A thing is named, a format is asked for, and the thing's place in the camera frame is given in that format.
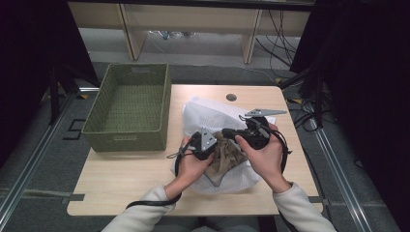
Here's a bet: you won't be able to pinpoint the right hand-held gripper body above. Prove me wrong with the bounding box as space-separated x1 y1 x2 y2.
239 108 288 151

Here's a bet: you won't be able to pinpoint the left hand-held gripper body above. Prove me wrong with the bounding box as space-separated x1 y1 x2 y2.
190 126 219 161

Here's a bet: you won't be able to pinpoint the beige garment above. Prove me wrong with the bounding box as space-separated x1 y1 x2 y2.
204 130 249 188

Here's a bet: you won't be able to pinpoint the white mesh laundry bag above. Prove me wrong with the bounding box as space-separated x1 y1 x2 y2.
170 96 278 195

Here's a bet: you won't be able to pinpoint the green woven basket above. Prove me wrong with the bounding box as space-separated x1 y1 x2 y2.
81 63 172 153

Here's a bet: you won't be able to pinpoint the person's right hand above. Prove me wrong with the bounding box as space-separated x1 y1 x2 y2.
235 125 291 194

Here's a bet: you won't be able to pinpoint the person's left hand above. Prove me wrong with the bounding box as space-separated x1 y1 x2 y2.
175 136 216 191

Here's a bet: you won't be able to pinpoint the black metal stand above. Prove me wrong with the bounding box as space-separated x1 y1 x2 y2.
47 62 102 127
278 66 325 130

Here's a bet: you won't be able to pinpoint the person's legs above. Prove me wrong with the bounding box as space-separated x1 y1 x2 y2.
154 216 260 232

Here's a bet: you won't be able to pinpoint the clear plastic wrap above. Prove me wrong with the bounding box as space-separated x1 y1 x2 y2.
148 30 196 41

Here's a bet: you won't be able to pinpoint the beige wooden desk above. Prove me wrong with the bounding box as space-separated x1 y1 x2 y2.
68 1 312 65

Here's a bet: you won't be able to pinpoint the black curtain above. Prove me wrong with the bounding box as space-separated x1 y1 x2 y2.
0 0 100 168
289 0 410 232

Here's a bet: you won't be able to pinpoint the right hand-held gripper cable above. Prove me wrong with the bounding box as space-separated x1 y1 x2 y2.
267 127 298 232

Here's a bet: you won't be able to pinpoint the black floor cables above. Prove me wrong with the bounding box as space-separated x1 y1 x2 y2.
287 100 337 133

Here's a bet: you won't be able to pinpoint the hanging black cables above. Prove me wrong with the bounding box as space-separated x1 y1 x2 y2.
255 9 303 71

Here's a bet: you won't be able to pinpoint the metal floor rail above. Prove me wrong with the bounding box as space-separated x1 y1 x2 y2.
308 119 375 232
0 86 100 226

